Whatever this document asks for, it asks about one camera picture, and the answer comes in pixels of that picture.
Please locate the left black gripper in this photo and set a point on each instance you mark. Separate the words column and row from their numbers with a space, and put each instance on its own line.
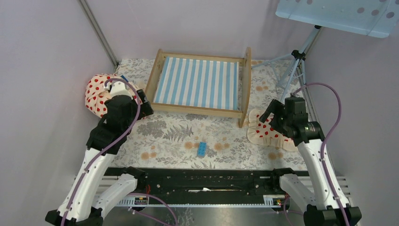
column 145, row 108

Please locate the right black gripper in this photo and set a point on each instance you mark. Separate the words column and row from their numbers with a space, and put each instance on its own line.
column 276, row 108

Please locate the large strawberry print cushion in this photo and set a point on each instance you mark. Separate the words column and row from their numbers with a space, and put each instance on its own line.
column 96, row 94

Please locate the wooden pet bed frame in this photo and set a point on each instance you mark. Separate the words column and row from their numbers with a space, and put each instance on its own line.
column 201, row 84

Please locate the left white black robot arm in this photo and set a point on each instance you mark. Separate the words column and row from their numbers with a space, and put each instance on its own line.
column 81, row 208

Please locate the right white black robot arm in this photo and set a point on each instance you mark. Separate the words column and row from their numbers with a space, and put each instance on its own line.
column 326, row 204

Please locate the small strawberry print pillow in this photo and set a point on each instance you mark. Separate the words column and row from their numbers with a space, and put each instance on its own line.
column 263, row 134

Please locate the floral table mat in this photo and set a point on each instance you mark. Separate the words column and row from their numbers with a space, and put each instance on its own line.
column 170, row 140

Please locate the grey tripod stand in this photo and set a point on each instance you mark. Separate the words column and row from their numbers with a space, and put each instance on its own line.
column 296, row 69

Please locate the blue toy brick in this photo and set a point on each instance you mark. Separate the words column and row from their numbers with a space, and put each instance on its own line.
column 201, row 151

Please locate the light blue perforated tray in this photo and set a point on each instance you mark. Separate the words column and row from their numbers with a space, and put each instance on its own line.
column 375, row 18

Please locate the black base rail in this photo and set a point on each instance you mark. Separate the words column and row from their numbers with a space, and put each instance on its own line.
column 212, row 187

